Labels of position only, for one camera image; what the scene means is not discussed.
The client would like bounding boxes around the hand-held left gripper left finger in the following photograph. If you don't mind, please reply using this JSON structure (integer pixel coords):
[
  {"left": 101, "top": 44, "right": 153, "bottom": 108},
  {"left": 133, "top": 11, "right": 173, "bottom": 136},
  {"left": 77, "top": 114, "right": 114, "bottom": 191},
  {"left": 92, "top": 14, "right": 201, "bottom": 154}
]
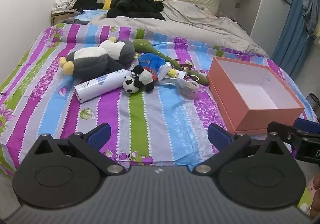
[{"left": 34, "top": 123, "right": 125, "bottom": 176}]

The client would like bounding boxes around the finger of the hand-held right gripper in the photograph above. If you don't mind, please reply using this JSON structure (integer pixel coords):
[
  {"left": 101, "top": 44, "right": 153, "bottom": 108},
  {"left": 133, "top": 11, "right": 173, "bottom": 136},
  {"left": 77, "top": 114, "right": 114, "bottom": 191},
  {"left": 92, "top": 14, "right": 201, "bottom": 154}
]
[
  {"left": 294, "top": 118, "right": 320, "bottom": 132},
  {"left": 267, "top": 121, "right": 300, "bottom": 146}
]

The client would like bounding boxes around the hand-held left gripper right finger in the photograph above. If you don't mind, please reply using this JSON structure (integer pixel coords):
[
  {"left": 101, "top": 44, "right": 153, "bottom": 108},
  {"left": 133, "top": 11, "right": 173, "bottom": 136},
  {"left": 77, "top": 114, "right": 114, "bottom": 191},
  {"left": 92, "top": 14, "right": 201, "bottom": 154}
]
[{"left": 194, "top": 123, "right": 290, "bottom": 175}]

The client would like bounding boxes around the pink cardboard box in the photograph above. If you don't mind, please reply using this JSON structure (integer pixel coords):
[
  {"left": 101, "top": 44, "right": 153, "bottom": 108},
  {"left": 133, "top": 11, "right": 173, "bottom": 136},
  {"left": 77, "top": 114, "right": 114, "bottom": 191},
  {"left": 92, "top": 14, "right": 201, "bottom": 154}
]
[{"left": 206, "top": 56, "right": 305, "bottom": 135}]

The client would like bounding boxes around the small panda plush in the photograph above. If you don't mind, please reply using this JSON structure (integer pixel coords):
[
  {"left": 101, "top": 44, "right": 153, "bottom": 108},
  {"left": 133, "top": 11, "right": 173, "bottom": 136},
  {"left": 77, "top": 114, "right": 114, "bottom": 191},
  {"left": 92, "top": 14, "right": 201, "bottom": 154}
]
[{"left": 122, "top": 65, "right": 155, "bottom": 94}]

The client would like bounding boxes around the blue packaged toy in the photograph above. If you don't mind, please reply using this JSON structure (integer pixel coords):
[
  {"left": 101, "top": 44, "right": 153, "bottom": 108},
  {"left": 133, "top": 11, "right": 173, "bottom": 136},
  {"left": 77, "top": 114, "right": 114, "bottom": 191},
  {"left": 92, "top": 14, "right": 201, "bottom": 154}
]
[{"left": 138, "top": 53, "right": 167, "bottom": 81}]

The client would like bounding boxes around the person's right hand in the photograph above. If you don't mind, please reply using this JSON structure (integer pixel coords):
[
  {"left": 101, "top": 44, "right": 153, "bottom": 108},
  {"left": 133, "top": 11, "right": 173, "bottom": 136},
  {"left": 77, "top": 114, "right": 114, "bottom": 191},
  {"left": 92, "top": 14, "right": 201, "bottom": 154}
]
[{"left": 309, "top": 173, "right": 320, "bottom": 217}]

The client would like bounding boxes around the small waste bin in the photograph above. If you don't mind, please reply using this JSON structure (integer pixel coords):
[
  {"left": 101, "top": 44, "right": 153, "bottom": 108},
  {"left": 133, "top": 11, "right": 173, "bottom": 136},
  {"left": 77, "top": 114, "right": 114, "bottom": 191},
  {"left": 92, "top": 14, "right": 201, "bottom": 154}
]
[{"left": 305, "top": 92, "right": 320, "bottom": 112}]

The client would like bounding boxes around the white spray bottle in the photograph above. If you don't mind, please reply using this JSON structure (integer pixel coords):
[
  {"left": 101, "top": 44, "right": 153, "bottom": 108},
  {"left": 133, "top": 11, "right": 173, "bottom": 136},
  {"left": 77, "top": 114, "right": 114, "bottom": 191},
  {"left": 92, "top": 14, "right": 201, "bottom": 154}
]
[{"left": 74, "top": 69, "right": 128, "bottom": 103}]

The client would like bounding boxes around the striped floral bedsheet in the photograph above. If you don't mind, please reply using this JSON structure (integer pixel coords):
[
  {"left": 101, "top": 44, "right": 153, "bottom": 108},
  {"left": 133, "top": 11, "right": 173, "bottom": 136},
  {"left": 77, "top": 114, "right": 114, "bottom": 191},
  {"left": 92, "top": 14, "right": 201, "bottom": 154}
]
[{"left": 0, "top": 23, "right": 318, "bottom": 177}]

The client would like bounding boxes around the clear tape roll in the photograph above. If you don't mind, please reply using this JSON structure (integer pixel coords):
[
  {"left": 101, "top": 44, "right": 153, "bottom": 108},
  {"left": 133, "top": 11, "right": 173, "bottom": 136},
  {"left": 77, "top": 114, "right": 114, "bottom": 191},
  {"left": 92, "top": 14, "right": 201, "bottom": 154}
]
[{"left": 176, "top": 78, "right": 200, "bottom": 100}]

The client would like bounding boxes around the grey penguin plush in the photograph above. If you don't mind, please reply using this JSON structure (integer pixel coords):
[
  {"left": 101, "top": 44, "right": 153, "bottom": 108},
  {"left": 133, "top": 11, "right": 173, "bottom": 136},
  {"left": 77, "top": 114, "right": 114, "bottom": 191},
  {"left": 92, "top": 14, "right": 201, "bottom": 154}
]
[{"left": 59, "top": 37, "right": 136, "bottom": 76}]

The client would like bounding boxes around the clear packet with yellow chick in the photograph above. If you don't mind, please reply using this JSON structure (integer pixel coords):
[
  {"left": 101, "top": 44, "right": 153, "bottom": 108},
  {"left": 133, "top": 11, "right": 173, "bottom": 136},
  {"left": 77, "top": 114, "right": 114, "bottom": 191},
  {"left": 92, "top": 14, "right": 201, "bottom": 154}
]
[{"left": 157, "top": 62, "right": 187, "bottom": 87}]

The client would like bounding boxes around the blue curtain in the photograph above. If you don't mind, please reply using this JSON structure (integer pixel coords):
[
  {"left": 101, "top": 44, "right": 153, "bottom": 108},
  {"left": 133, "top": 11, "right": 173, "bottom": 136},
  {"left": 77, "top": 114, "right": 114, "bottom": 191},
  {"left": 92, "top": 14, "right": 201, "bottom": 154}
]
[{"left": 271, "top": 0, "right": 320, "bottom": 61}]

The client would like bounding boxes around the green long plush toy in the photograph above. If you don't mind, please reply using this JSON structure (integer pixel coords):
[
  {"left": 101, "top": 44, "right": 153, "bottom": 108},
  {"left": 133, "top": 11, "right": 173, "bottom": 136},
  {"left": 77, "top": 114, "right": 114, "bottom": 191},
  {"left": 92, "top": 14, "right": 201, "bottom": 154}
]
[{"left": 132, "top": 39, "right": 210, "bottom": 86}]

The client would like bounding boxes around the grey duvet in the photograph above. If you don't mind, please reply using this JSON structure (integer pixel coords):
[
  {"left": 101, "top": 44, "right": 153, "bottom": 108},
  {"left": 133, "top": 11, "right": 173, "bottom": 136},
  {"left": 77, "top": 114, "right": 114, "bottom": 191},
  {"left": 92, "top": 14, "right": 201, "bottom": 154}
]
[{"left": 89, "top": 0, "right": 269, "bottom": 57}]

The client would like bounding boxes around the hanging denim garment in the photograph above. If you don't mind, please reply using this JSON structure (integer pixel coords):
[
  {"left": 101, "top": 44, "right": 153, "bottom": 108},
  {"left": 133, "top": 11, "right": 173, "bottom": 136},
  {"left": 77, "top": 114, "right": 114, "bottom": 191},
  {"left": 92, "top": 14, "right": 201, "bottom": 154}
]
[{"left": 301, "top": 0, "right": 320, "bottom": 45}]

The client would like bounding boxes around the light blue cloth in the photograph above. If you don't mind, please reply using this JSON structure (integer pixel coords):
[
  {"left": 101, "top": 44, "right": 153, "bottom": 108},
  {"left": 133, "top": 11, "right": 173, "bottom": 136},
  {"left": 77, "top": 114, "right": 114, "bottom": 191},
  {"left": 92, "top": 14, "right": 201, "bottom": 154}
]
[{"left": 75, "top": 9, "right": 108, "bottom": 22}]

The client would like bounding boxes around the grey wardrobe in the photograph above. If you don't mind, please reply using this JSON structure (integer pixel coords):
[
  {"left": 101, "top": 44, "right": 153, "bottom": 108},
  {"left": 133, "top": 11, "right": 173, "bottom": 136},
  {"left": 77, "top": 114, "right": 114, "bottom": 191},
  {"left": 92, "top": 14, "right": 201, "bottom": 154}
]
[{"left": 217, "top": 0, "right": 294, "bottom": 37}]

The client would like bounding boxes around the brown cardboard box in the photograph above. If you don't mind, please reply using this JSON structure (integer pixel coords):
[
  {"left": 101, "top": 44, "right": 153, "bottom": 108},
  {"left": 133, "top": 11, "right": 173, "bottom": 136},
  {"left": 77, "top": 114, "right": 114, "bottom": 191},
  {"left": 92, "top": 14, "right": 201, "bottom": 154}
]
[{"left": 51, "top": 9, "right": 80, "bottom": 26}]

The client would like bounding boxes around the black garment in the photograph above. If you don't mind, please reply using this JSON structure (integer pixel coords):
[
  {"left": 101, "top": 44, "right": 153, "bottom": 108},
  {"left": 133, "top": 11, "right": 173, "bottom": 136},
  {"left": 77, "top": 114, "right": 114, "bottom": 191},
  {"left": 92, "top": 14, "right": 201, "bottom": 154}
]
[{"left": 72, "top": 0, "right": 104, "bottom": 11}]

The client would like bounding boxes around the white garment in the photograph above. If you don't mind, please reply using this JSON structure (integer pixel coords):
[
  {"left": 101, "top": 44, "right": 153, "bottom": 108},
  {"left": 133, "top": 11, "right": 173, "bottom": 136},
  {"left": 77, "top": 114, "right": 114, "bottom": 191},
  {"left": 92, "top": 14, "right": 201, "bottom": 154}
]
[{"left": 53, "top": 0, "right": 75, "bottom": 13}]

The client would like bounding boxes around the black clothes pile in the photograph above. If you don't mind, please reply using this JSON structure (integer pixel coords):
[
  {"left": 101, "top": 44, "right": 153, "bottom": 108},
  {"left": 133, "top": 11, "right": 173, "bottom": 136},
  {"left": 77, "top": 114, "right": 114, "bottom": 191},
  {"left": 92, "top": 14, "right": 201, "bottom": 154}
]
[{"left": 107, "top": 0, "right": 167, "bottom": 20}]

